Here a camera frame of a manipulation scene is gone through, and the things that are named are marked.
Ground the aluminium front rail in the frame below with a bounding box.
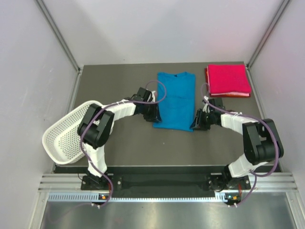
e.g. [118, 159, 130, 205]
[38, 173, 298, 192]

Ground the blue t-shirt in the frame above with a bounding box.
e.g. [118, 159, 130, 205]
[153, 72, 195, 132]

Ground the white slotted cable duct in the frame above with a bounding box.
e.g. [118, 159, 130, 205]
[48, 192, 239, 203]

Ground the aluminium frame post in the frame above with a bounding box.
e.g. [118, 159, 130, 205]
[246, 0, 292, 69]
[34, 0, 81, 72]

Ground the left aluminium frame post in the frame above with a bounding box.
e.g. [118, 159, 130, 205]
[34, 0, 81, 72]

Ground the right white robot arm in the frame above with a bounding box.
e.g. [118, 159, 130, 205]
[190, 96, 284, 189]

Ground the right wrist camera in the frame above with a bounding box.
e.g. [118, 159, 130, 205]
[202, 101, 211, 114]

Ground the folded red t-shirt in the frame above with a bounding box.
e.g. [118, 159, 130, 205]
[204, 68, 252, 98]

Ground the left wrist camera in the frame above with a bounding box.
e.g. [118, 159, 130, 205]
[148, 91, 157, 103]

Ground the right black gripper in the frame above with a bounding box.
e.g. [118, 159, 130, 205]
[190, 109, 215, 131]

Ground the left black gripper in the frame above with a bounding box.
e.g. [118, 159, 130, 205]
[141, 101, 162, 123]

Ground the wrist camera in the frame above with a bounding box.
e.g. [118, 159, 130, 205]
[202, 101, 211, 114]
[148, 91, 157, 103]

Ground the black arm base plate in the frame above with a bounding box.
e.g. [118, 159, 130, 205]
[80, 173, 241, 198]

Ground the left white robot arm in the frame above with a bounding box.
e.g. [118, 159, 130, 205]
[77, 87, 162, 190]

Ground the white perforated plastic basket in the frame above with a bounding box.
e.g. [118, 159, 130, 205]
[42, 100, 102, 165]

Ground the right aluminium frame post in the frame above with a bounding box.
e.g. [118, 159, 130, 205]
[246, 0, 292, 69]

